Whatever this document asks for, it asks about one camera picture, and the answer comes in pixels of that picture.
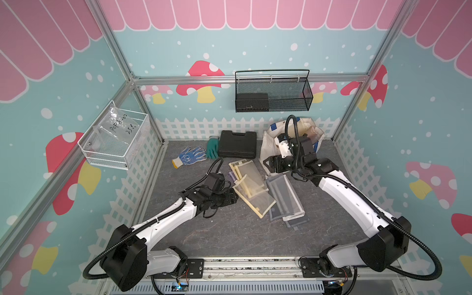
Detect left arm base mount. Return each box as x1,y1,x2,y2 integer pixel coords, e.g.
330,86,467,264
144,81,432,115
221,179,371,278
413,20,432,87
153,259,205,280

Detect white wire wall basket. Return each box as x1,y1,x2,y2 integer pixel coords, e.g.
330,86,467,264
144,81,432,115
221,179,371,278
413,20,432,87
77,101,151,170

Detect yellow trimmed clear pouch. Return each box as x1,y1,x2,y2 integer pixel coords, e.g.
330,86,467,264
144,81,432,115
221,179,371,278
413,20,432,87
233,175,276,219

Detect yellow mesh pouch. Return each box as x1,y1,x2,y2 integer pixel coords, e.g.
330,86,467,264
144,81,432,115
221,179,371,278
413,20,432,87
229,159,264,186

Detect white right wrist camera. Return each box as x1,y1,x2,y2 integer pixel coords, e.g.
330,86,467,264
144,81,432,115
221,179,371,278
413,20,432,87
274,133,293,159

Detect black plastic tool case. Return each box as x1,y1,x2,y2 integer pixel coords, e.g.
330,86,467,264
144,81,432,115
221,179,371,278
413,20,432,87
218,130,257,159

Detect black box in basket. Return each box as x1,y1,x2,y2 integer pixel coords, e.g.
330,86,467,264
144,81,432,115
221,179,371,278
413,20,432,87
235,93,269,113

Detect cream canvas tote bag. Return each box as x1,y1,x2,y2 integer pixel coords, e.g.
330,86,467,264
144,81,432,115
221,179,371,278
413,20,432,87
259,116,325,173

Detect green rubber glove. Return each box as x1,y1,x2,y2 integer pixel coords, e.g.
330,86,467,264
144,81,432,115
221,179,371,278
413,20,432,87
206,136,220,159

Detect grey pouch under white pouch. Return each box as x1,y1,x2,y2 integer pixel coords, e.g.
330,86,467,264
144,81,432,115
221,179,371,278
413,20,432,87
285,216,310,231

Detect pink brown mesh pouch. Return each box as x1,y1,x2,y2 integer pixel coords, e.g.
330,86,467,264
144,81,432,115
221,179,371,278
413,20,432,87
306,126,325,144

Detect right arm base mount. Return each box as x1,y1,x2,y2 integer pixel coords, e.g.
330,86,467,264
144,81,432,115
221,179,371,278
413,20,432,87
297,256,353,280

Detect clear plastic labelled bag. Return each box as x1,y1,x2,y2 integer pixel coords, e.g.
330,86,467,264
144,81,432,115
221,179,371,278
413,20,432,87
90,105,140,156

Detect blue white work glove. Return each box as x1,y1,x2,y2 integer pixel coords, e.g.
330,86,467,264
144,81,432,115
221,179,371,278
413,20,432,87
172,146,207,169

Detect black wire mesh basket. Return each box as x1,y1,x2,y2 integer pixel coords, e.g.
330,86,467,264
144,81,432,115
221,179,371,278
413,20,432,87
234,69,313,113

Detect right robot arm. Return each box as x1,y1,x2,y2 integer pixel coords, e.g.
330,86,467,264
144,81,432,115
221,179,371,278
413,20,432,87
261,115,443,281

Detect white grey mesh pouch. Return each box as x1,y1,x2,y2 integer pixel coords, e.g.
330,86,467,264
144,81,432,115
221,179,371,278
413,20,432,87
265,174,305,222

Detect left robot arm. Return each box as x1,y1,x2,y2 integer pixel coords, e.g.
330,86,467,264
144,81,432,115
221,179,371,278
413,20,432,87
82,157,238,291

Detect beige mesh pouch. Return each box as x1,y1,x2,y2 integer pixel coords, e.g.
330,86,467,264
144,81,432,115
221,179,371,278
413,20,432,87
297,118,316,136

